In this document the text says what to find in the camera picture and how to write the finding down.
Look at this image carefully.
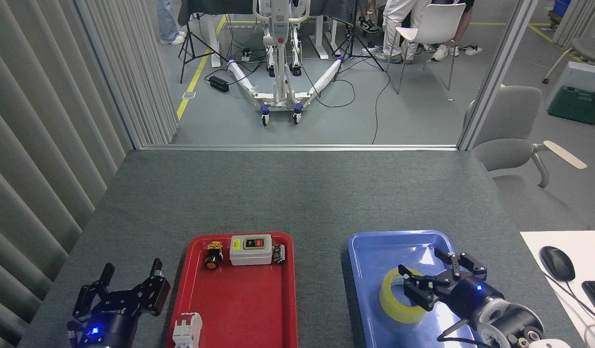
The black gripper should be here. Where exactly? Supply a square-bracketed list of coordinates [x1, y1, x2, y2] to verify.
[68, 258, 172, 348]
[398, 247, 505, 319]

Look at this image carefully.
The yellow tape roll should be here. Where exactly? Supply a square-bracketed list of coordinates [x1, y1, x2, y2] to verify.
[379, 267, 429, 324]

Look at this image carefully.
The white circuit breaker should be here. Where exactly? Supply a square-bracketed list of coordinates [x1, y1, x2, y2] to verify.
[173, 312, 203, 348]

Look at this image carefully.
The blue plastic tray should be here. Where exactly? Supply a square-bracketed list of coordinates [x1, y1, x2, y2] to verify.
[348, 230, 497, 348]

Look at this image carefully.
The orange push button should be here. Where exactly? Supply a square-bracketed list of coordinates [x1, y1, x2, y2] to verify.
[205, 241, 224, 270]

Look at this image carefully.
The red plastic tray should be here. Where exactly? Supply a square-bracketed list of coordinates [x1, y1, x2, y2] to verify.
[166, 232, 298, 348]

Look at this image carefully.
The black computer mouse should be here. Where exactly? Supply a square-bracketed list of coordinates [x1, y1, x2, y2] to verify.
[539, 246, 576, 282]

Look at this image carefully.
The white desk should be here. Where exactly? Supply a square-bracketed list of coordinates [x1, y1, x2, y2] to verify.
[520, 231, 595, 348]

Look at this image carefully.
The grey office chair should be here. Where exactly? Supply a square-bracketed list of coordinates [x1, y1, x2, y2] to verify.
[464, 86, 588, 189]

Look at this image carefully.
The green plastic case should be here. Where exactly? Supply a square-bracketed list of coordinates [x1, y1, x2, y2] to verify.
[548, 86, 595, 125]

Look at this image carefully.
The person in dark shorts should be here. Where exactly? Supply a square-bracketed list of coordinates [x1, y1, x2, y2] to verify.
[427, 0, 475, 61]

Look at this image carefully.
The grey flat box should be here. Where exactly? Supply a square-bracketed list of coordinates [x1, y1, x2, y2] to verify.
[545, 61, 595, 111]

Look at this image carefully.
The black tripod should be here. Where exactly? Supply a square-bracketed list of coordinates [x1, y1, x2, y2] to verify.
[332, 0, 385, 82]
[178, 12, 229, 84]

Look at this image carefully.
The white plastic chair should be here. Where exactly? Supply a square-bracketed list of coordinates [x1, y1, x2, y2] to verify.
[386, 3, 466, 95]

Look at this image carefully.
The white stand on wheels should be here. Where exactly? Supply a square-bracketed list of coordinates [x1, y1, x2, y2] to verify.
[227, 0, 344, 126]

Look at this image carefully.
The person in white trousers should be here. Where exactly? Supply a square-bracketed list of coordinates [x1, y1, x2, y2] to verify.
[375, 0, 431, 64]

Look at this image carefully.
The person in black white sneakers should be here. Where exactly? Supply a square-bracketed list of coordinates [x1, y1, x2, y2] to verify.
[358, 0, 379, 34]

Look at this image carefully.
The person in blue trousers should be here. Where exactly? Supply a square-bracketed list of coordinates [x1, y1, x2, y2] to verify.
[157, 0, 187, 45]

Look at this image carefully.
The grey chair with white legs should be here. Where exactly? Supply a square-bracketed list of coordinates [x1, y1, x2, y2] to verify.
[542, 38, 595, 85]

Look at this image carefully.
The blue bin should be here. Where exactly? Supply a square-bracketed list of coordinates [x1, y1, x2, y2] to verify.
[549, 0, 572, 27]

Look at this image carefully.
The white switch box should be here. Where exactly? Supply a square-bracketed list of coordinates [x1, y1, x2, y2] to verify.
[229, 234, 273, 266]

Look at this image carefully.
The black mouse cable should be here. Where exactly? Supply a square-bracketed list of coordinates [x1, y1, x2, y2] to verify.
[544, 271, 595, 329]

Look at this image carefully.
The black floor cable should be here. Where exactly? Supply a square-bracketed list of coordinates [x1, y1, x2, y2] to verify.
[372, 68, 392, 145]

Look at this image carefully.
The silver frame rail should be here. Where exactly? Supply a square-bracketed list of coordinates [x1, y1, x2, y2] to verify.
[142, 144, 459, 152]

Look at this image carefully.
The silver frame post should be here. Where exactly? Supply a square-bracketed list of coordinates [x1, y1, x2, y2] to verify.
[457, 0, 540, 151]

